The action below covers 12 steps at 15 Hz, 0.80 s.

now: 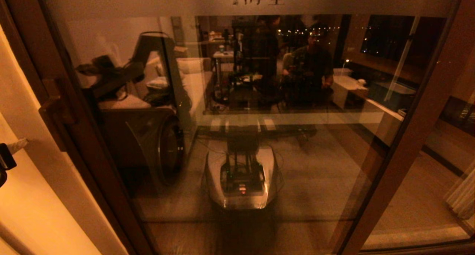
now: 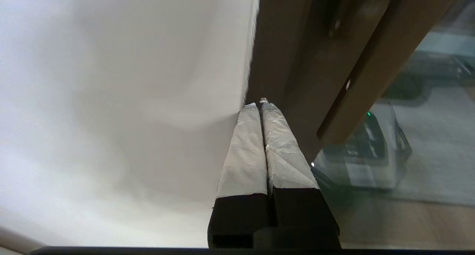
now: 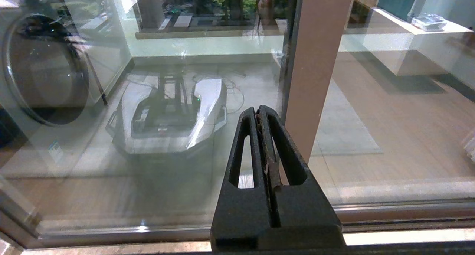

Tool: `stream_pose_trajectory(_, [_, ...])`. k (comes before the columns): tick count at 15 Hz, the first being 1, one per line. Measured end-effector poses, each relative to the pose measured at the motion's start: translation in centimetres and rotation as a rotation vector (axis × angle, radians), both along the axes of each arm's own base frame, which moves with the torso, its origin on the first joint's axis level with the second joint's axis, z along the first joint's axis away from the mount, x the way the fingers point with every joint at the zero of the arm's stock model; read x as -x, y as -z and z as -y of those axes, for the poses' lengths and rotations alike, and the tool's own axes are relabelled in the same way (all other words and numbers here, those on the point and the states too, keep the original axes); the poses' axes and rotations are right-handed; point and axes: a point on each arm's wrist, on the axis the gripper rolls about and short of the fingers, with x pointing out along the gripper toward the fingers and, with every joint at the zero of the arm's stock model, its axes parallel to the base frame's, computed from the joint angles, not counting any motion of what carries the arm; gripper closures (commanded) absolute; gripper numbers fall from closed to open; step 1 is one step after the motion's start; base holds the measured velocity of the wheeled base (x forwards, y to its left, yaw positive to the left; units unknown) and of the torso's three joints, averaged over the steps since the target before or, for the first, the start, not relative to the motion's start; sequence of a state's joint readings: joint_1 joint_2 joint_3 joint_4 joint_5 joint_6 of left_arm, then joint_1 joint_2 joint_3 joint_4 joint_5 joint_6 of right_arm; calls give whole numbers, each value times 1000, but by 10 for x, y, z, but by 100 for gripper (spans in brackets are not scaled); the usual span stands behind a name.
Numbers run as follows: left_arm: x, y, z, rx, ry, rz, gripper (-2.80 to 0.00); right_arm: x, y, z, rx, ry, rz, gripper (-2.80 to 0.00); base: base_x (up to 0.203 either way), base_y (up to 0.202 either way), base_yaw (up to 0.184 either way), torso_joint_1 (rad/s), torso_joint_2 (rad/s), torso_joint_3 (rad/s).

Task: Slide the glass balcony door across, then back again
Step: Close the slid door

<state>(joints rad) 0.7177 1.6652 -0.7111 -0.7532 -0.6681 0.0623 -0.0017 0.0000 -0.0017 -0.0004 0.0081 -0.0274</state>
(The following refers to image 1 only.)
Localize window with black railing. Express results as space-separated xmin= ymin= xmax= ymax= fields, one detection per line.
xmin=200 ymin=16 xmax=349 ymax=109

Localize white pleated curtain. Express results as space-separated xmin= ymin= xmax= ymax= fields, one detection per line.
xmin=445 ymin=162 xmax=475 ymax=220

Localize wooden door handle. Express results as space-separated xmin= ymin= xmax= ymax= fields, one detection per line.
xmin=39 ymin=79 xmax=78 ymax=152

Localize brown framed glass sliding door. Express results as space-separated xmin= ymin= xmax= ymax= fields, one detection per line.
xmin=0 ymin=0 xmax=475 ymax=255

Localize grey front-load washing machine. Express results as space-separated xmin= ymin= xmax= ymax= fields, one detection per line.
xmin=100 ymin=107 xmax=186 ymax=187

